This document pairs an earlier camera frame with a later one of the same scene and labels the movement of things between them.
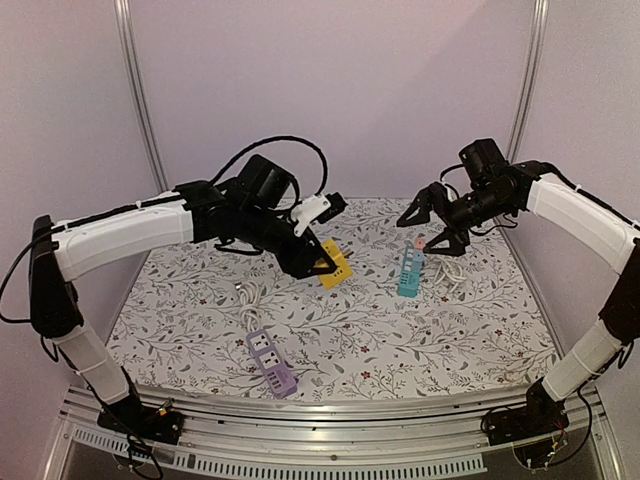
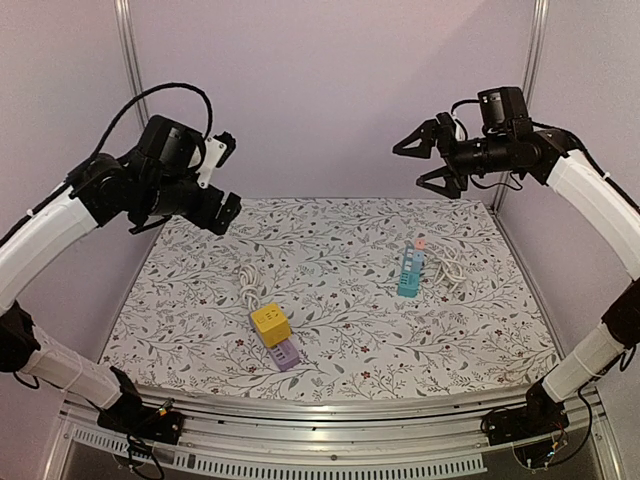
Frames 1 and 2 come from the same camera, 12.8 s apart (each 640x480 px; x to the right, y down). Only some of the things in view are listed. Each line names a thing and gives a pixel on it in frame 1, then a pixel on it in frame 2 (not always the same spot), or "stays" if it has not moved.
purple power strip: [280, 380] to [284, 355]
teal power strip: [408, 282] stays
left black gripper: [298, 264] to [205, 215]
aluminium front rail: [264, 435] stays
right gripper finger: [457, 242] to [455, 183]
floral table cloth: [411, 315] stays
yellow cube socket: [343, 271] to [271, 324]
